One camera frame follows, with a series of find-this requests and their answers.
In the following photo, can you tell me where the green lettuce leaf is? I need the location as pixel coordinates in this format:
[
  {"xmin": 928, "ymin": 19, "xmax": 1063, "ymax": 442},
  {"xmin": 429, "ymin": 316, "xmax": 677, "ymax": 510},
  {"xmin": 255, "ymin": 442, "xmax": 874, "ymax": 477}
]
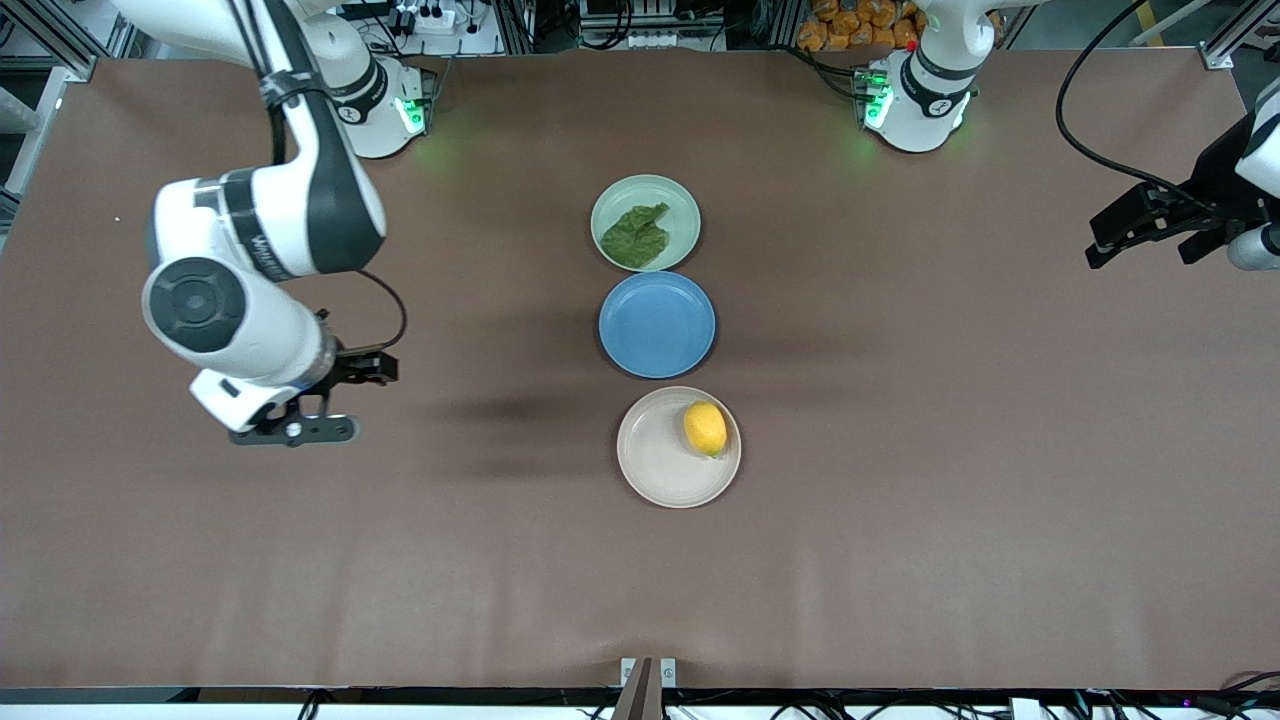
[{"xmin": 600, "ymin": 203, "xmax": 672, "ymax": 269}]

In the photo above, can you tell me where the yellow lemon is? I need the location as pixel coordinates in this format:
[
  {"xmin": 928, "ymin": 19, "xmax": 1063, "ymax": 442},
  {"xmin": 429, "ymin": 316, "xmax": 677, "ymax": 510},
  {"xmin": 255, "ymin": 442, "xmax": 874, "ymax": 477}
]
[{"xmin": 683, "ymin": 401, "xmax": 729, "ymax": 459}]

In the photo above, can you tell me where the blue plate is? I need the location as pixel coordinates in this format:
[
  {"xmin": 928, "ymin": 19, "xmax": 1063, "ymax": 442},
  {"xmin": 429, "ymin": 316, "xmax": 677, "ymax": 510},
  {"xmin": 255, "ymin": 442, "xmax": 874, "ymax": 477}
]
[{"xmin": 598, "ymin": 271, "xmax": 717, "ymax": 380}]

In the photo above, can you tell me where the beige plate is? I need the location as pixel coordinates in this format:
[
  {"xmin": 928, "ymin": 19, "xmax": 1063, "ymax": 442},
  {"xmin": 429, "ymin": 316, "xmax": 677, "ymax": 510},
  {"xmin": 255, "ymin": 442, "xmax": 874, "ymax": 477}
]
[{"xmin": 616, "ymin": 386, "xmax": 743, "ymax": 509}]

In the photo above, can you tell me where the orange objects pile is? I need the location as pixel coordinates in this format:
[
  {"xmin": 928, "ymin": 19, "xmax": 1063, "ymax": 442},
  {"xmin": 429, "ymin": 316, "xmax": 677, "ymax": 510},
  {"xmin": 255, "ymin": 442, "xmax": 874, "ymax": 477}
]
[{"xmin": 797, "ymin": 0, "xmax": 926, "ymax": 52}]

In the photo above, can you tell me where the white power strip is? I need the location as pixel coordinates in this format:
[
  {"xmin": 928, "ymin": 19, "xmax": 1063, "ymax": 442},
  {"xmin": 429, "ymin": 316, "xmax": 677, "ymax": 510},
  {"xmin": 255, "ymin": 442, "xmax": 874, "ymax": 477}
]
[{"xmin": 385, "ymin": 3, "xmax": 457, "ymax": 37}]

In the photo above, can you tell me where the light green plate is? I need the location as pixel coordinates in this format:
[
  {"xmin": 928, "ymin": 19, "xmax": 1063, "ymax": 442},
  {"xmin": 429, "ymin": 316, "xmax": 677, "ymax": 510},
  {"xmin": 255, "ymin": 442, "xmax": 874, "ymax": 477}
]
[{"xmin": 590, "ymin": 174, "xmax": 702, "ymax": 273}]

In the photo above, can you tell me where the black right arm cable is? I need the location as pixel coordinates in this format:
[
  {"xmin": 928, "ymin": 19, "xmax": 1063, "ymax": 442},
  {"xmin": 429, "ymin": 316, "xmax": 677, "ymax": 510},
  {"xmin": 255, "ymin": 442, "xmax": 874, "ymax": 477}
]
[{"xmin": 340, "ymin": 268, "xmax": 409, "ymax": 353}]

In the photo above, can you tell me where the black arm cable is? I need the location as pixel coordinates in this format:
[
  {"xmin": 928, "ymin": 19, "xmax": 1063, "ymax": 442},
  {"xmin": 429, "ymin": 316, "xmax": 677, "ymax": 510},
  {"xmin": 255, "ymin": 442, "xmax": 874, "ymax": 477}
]
[
  {"xmin": 340, "ymin": 268, "xmax": 409, "ymax": 353},
  {"xmin": 1055, "ymin": 0, "xmax": 1233, "ymax": 217}
]

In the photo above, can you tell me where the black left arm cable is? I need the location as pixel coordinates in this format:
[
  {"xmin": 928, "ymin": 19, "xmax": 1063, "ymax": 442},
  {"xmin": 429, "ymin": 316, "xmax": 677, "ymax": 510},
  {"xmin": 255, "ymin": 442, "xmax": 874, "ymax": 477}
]
[{"xmin": 1055, "ymin": 0, "xmax": 1233, "ymax": 217}]

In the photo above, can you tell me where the aluminium frame profile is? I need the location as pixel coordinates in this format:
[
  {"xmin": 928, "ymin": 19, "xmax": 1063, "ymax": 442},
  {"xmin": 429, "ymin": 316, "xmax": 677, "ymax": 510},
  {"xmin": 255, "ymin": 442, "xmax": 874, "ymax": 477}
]
[
  {"xmin": 0, "ymin": 0, "xmax": 151, "ymax": 83},
  {"xmin": 1200, "ymin": 0, "xmax": 1280, "ymax": 71}
]

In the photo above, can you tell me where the black base cable bundle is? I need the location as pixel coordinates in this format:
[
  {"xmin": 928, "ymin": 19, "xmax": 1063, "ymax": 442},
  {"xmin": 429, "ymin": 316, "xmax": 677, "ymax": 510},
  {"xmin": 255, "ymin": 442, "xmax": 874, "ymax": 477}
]
[{"xmin": 795, "ymin": 45, "xmax": 877, "ymax": 103}]

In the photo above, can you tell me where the metal table edge bracket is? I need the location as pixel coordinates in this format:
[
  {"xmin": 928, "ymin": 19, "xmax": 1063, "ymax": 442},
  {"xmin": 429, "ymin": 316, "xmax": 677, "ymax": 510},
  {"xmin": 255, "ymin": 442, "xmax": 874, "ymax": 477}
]
[{"xmin": 620, "ymin": 657, "xmax": 678, "ymax": 720}]

